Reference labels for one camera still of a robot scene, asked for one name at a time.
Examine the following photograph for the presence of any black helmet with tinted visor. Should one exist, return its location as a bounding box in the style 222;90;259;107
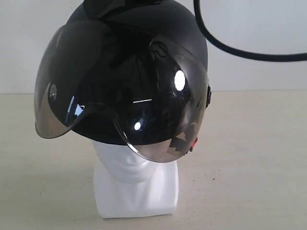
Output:
34;0;211;163

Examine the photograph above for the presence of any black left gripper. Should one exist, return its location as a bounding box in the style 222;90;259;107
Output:
83;0;168;20

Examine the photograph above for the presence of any white mannequin head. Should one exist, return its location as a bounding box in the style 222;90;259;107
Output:
92;141;179;219

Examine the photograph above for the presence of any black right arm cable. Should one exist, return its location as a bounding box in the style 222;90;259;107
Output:
192;0;307;63

